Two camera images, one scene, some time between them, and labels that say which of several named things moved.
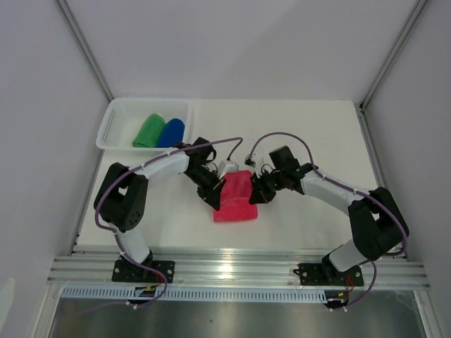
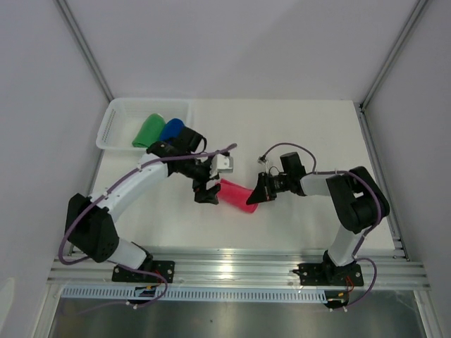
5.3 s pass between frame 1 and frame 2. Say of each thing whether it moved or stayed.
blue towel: stayed
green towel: stayed
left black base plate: stayed
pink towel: moved
